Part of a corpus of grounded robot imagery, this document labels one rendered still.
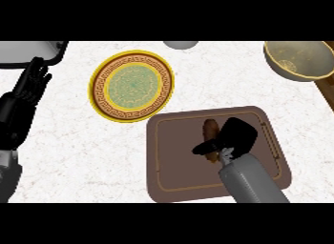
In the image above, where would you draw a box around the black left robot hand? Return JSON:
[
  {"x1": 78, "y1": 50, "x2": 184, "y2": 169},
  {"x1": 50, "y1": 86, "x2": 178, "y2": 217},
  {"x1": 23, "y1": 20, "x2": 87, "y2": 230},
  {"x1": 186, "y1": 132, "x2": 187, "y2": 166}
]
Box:
[{"x1": 0, "y1": 56, "x2": 53, "y2": 152}]

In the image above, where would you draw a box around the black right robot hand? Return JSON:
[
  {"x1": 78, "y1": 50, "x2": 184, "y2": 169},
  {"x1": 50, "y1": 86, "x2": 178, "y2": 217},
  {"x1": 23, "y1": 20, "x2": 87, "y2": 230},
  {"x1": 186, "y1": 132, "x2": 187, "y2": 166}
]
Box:
[{"x1": 192, "y1": 116, "x2": 258, "y2": 159}]

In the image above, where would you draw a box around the brown sweet potato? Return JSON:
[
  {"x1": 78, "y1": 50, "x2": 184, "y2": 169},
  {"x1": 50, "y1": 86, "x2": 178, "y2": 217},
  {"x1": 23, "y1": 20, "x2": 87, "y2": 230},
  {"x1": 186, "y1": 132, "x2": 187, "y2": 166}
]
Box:
[{"x1": 201, "y1": 118, "x2": 223, "y2": 164}]

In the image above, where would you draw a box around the brown rectangular tray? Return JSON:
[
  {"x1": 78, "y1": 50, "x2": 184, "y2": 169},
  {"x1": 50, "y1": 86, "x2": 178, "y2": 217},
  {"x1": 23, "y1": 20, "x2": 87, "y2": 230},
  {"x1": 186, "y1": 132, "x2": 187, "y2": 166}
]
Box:
[{"x1": 144, "y1": 105, "x2": 292, "y2": 204}]

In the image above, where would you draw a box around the yellow patterned plate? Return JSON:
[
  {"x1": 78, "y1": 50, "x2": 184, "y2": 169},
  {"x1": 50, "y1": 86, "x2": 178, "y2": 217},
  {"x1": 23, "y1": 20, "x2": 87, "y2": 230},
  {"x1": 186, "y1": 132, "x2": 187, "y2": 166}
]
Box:
[{"x1": 87, "y1": 50, "x2": 175, "y2": 124}]

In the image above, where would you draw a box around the grey appliance with dark rim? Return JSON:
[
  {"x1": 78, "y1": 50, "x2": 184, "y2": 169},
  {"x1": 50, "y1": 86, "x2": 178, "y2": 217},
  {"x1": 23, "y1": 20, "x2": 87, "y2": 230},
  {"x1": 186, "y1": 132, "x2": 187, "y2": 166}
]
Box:
[{"x1": 0, "y1": 41, "x2": 71, "y2": 70}]

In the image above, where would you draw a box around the olive yellow-rimmed bowl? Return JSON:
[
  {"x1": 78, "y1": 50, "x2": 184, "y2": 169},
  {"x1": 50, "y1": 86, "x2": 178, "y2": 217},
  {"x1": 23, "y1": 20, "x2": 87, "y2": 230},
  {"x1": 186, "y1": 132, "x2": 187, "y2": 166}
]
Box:
[{"x1": 261, "y1": 41, "x2": 334, "y2": 83}]

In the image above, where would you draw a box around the pale grey round object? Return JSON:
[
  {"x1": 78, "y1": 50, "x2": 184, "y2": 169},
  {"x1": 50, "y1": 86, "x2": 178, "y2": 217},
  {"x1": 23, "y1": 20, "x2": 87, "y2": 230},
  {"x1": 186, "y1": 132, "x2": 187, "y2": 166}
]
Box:
[{"x1": 162, "y1": 41, "x2": 199, "y2": 51}]

